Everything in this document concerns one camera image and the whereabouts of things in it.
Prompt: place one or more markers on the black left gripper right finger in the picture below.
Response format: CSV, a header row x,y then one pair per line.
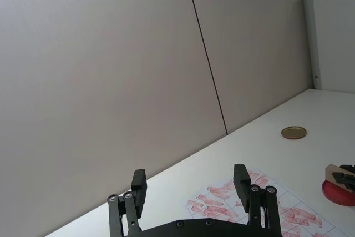
x,y
242,187

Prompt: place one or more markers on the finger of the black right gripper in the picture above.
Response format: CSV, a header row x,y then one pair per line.
x,y
349,168
348,181

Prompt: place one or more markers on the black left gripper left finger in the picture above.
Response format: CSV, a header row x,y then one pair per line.
x,y
139,189

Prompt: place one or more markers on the tan wooden stamp block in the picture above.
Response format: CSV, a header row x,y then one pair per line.
x,y
332,171

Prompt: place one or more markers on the red round ink pad tin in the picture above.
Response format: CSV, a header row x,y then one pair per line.
x,y
337,198

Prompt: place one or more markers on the white paper with red stamps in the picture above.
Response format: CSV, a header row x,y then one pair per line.
x,y
294,214

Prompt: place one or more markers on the gold round tin lid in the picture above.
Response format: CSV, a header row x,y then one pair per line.
x,y
294,132

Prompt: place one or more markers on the white framed panel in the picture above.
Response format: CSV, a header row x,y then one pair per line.
x,y
309,40

